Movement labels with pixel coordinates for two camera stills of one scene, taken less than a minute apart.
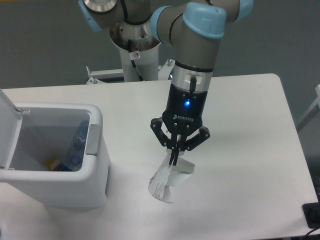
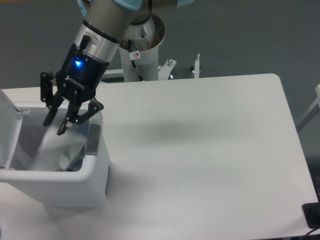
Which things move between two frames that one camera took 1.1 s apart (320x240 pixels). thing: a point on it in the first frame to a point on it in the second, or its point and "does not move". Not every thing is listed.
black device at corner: x=311 y=212 does not move
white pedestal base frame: x=95 y=77 does not move
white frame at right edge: x=313 y=110 does not move
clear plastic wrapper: x=168 y=176 to x=57 y=150
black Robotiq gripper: x=183 y=115 to x=77 y=78
